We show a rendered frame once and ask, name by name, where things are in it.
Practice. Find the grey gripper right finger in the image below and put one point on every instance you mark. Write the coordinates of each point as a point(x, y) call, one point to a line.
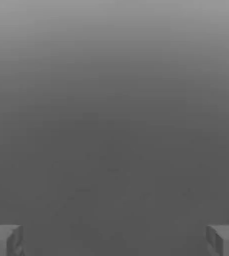
point(227, 242)

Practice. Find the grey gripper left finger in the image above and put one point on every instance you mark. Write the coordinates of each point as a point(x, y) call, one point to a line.
point(0, 241)

